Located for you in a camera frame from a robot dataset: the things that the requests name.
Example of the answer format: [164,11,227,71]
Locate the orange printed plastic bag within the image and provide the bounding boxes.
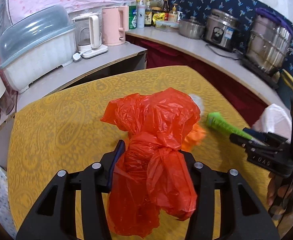
[181,123,206,152]

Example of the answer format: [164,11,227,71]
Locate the red plastic bag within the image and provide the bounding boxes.
[102,88,201,237]

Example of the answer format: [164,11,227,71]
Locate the white lined trash bin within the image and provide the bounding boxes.
[252,103,292,141]

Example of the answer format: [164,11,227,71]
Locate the person's right hand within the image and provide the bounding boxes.
[267,172,293,206]

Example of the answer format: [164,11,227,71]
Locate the blue yellow stacked basins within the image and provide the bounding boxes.
[276,69,293,109]

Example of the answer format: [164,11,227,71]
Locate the black induction cooker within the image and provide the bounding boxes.
[240,56,278,89]

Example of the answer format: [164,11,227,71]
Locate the yellow patterned tablecloth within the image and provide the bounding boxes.
[7,66,270,230]

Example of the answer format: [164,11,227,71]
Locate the large steel steamer pot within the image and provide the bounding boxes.
[246,13,293,76]

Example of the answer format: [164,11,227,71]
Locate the silver rice cooker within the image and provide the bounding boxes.
[204,9,239,51]

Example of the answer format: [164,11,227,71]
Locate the purple cloth on pot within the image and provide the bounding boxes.
[255,8,293,36]

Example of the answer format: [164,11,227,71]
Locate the small steel pot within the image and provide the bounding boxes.
[178,16,205,40]

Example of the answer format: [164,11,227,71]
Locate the clear food container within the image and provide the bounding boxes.
[155,20,179,32]

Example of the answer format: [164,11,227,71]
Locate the navy patterned cloth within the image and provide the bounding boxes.
[169,0,293,76]

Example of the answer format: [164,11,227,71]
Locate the yellow seasoning packet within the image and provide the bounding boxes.
[151,11,166,26]

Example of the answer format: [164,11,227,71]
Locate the dark soy sauce bottle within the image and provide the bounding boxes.
[144,0,152,27]

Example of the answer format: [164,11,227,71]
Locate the white spray bottle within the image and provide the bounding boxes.
[136,0,146,28]

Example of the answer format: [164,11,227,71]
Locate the green white box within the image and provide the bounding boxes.
[129,5,137,29]

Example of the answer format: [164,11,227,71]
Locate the dish rack with grey lid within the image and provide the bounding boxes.
[0,5,76,93]

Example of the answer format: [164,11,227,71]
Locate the pink electric kettle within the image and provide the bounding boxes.
[102,5,129,46]

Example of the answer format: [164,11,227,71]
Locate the white glass electric kettle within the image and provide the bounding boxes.
[72,12,108,62]

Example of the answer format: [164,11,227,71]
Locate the black power cable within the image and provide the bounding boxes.
[205,43,242,61]

